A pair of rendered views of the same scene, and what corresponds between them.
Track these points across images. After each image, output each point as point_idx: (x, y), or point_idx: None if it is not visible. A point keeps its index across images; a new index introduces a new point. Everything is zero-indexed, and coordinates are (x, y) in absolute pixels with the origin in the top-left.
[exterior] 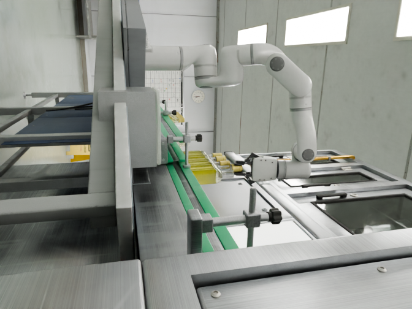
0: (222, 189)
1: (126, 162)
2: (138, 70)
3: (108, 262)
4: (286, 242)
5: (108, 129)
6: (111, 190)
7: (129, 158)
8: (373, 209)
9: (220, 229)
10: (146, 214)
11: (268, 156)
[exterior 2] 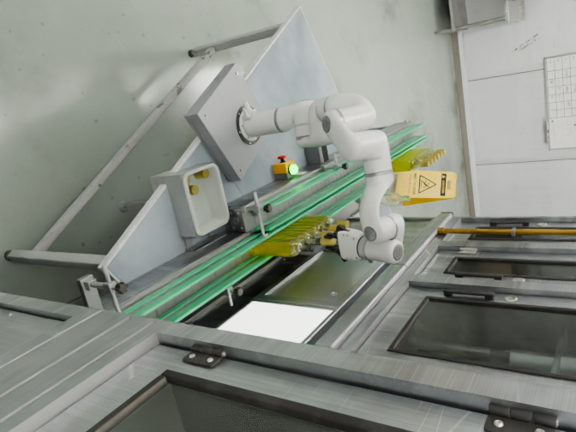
0: (340, 263)
1: (125, 236)
2: (213, 146)
3: None
4: (285, 328)
5: None
6: None
7: (133, 232)
8: (493, 324)
9: (165, 296)
10: (147, 275)
11: (356, 231)
